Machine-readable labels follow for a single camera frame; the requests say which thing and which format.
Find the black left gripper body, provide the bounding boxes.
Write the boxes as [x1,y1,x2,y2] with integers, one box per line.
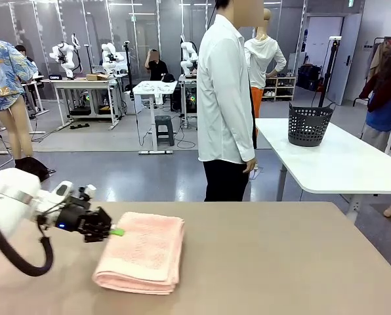
[55,203,87,234]

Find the pink terry towel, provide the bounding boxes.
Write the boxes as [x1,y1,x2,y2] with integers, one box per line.
[92,211,186,295]

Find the person's right forearm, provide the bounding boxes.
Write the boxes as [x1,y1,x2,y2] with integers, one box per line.
[230,124,257,162]

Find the person's right hand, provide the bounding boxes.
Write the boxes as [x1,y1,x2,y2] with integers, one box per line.
[242,156,259,175]

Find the black bag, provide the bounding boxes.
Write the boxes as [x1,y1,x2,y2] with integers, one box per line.
[15,156,51,182]

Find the beige mannequin with cap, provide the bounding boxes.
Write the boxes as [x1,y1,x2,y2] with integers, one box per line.
[0,12,35,161]

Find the grey plastic stool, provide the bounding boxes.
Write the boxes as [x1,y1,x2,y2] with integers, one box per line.
[154,115,176,147]

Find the wide white work desk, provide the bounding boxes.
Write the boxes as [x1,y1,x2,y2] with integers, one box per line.
[49,77,120,131]

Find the small white desk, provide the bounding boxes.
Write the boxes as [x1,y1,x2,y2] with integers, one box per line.
[21,74,51,116]

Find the white desk with clutter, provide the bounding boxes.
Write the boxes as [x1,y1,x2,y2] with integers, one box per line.
[132,80,178,156]

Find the computer tower with lights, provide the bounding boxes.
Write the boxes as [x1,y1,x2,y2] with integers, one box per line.
[182,88,199,115]

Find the seated person in black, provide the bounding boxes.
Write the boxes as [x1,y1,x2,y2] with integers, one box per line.
[144,49,169,81]

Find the blue floral shirt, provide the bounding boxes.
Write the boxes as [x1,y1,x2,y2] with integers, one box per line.
[0,34,39,112]

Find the grey desk with computer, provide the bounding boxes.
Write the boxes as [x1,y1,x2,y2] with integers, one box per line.
[178,74,199,129]

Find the person in white shirt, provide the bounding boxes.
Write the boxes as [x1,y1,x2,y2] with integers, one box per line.
[197,0,259,203]

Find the dark-haired person at desk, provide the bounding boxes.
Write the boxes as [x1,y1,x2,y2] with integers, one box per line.
[14,45,39,81]

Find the orange trousers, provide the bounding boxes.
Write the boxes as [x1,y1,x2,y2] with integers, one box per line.
[250,86,265,139]

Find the wooden shoe shelf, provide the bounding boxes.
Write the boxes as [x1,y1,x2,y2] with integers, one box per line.
[262,75,297,102]

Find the white hoodie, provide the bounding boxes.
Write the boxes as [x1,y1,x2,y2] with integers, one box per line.
[243,35,287,89]

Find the dark perforated laundry basket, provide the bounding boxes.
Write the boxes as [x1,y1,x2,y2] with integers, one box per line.
[287,102,337,148]

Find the white side table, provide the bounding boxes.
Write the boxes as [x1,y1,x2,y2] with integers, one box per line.
[254,117,391,224]

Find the black suitcases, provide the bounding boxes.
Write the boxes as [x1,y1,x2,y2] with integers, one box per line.
[297,64,323,92]

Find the beige mannequin hand on hip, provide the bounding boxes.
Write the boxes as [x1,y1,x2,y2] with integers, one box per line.
[246,8,283,79]

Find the black light stand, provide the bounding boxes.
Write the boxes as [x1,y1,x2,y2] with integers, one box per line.
[312,35,342,108]

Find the black clothes rack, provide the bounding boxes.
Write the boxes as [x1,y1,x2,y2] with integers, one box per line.
[352,36,391,108]

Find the grey door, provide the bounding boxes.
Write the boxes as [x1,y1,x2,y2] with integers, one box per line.
[329,12,363,106]

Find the blue garment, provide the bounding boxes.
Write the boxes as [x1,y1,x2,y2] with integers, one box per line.
[365,96,391,133]

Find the beige coat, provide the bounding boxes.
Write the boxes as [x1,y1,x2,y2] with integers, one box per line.
[367,41,390,83]

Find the dark brown jacket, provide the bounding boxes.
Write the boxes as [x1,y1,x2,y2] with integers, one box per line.
[359,31,391,113]

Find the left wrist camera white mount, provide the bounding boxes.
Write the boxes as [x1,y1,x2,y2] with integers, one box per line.
[71,184,98,208]

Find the left arm black hose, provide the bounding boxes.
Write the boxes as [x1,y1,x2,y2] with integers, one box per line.
[0,213,56,278]

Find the coiled black floor cable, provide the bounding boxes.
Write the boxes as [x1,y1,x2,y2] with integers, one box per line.
[175,124,197,150]

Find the black camera pole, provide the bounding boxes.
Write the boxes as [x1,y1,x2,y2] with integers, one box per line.
[123,41,133,93]

